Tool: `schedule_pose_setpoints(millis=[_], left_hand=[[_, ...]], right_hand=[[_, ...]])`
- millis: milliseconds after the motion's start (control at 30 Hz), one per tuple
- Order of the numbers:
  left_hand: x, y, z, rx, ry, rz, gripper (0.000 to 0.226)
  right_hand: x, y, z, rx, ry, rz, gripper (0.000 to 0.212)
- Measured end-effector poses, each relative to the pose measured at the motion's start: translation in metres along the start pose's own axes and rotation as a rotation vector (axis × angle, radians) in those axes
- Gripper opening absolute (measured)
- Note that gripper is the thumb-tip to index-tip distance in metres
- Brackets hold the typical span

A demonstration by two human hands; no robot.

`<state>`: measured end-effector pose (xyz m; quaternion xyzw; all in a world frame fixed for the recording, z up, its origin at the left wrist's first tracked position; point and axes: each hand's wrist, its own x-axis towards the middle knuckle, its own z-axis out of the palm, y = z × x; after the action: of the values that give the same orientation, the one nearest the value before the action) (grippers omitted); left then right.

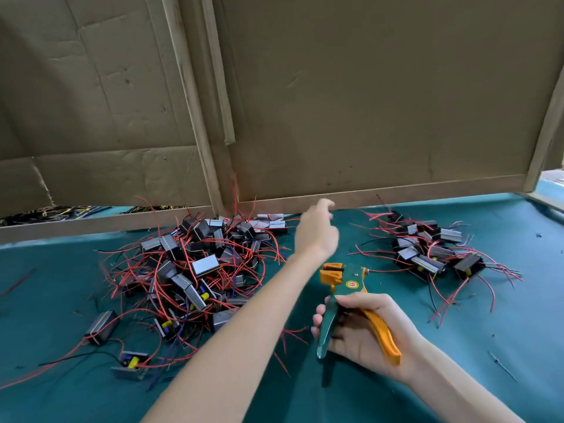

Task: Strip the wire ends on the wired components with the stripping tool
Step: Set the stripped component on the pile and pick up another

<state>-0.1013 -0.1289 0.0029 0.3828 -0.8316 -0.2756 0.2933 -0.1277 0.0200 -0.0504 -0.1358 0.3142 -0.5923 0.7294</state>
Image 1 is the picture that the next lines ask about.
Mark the person's right hand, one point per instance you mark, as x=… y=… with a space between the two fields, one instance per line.
x=383 y=335

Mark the person's left hand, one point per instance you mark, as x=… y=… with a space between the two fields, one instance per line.
x=317 y=233

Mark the person's left forearm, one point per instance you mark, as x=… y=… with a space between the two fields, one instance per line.
x=234 y=348

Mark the person's right forearm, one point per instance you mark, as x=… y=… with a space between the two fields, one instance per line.
x=467 y=392

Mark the smooth brown cardboard panel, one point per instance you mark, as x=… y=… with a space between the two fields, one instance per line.
x=396 y=83

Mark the thin wooden strip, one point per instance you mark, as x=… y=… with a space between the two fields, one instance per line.
x=218 y=70

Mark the flat grey board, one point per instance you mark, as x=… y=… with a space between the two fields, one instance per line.
x=548 y=191

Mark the creased brown cardboard panel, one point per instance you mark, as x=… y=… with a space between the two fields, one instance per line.
x=79 y=83

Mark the long wooden bottom rail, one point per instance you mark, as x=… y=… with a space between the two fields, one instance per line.
x=396 y=194

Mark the wide wooden post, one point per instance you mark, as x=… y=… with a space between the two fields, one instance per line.
x=194 y=101

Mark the short wooden bottom rail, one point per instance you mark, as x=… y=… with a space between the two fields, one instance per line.
x=88 y=229

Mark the wooden corner post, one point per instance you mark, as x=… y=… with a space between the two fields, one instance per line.
x=545 y=127

